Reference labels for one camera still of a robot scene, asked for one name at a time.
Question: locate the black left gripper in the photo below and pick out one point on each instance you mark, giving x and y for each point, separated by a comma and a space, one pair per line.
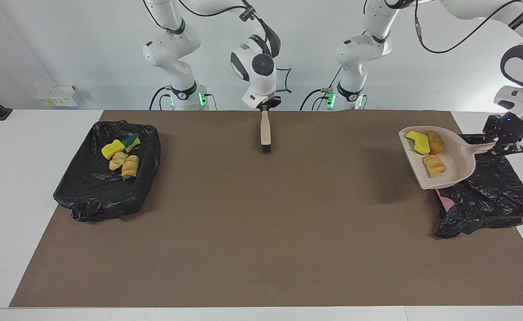
506, 127

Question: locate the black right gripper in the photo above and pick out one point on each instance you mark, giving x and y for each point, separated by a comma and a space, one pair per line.
270, 102

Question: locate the beige hand brush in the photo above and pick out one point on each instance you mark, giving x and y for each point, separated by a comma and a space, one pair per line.
265, 129

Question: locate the beige plastic dustpan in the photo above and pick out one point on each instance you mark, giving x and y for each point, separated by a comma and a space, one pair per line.
457, 169

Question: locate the small brown bread roll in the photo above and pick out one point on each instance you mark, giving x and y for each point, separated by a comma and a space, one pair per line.
435, 142

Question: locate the notched yellow sponge piece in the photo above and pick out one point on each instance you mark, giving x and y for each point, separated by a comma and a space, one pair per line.
419, 142

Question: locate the yellow green sponge piece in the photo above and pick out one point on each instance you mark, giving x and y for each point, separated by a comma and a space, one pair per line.
132, 142

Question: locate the large striped croissant piece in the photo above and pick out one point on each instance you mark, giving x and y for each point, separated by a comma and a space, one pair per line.
130, 167

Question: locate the small striped croissant piece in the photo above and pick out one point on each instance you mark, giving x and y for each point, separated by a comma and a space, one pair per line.
117, 161

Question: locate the yellow sponge wedge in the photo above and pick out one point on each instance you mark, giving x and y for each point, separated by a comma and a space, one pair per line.
112, 149

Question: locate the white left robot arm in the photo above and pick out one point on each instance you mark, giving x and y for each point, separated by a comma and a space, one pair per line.
361, 49

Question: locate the black bag lined pink bin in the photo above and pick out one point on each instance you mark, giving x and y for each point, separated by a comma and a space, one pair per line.
488, 200

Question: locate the brown table mat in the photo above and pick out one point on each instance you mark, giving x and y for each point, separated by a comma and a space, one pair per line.
243, 245

